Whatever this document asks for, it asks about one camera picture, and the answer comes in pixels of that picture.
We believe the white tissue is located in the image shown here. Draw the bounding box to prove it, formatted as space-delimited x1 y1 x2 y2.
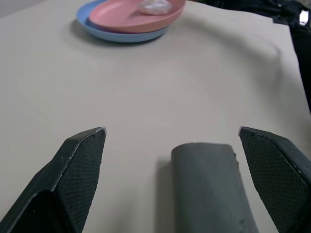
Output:
138 0 171 15

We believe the blue plastic plate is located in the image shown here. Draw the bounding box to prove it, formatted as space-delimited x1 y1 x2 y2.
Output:
76 0 169 43

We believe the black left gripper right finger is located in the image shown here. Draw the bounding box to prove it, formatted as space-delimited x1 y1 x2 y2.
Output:
237 126 311 233

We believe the pink plastic plate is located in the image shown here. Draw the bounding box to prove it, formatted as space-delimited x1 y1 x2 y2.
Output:
88 0 187 34

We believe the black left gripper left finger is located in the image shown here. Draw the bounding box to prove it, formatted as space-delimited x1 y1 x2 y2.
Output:
0 126 107 233

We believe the grey glasses case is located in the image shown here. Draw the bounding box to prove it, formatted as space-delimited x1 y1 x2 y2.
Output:
171 142 259 233

